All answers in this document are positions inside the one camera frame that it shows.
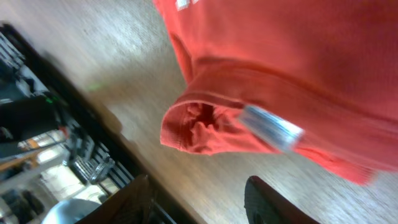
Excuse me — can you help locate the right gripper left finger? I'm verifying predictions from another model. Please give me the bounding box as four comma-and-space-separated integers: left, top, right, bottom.
76, 175, 152, 224

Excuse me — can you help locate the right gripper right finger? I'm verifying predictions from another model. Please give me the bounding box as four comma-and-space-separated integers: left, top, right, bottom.
244, 175, 318, 224

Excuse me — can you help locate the red printed t-shirt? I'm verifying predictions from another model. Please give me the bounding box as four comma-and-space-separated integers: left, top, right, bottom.
154, 0, 397, 184

